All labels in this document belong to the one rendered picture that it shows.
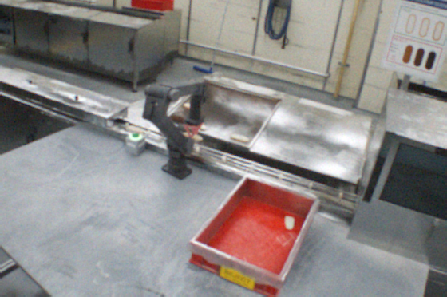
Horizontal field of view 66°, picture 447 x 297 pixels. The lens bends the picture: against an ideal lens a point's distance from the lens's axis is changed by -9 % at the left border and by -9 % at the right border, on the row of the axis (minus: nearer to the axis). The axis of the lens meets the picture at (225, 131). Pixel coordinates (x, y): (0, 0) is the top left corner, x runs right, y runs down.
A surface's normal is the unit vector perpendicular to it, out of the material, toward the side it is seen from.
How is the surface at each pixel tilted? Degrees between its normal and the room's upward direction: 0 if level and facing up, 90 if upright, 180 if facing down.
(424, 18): 90
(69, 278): 0
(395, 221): 90
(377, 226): 90
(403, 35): 90
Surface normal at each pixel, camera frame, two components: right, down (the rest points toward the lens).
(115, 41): -0.41, 0.38
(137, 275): 0.11, -0.88
